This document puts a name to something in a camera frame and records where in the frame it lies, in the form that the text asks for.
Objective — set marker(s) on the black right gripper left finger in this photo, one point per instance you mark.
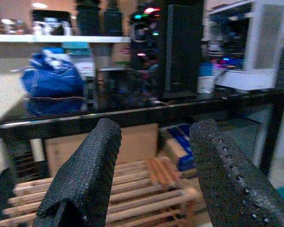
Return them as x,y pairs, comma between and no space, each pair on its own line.
85,177

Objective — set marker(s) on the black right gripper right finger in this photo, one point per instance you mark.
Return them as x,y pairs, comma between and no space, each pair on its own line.
227,184

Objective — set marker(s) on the blue printed box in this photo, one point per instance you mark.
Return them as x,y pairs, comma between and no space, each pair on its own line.
182,158

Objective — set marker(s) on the wooden slatted rack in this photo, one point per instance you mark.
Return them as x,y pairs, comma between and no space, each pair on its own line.
137,196

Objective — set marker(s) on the flat brown cardboard box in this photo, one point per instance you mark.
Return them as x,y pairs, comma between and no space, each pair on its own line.
137,142

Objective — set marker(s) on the black desk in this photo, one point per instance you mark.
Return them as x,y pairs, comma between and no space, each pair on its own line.
144,116

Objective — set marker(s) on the white and blue container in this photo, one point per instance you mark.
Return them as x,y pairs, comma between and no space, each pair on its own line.
206,82

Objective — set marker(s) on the blue fabric bag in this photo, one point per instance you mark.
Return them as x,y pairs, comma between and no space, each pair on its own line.
52,78

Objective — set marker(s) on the white open computer case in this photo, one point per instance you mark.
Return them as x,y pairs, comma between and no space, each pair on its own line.
258,47

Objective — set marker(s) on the white shelf board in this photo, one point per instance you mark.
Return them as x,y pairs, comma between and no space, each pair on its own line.
61,38

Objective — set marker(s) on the black computer with coloured lights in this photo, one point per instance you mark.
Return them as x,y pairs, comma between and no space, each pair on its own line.
144,35

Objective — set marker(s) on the dark tall jar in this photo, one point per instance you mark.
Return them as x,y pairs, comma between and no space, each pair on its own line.
112,21
87,19

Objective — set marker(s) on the black framed picture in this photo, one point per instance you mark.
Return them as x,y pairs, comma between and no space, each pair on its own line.
50,21

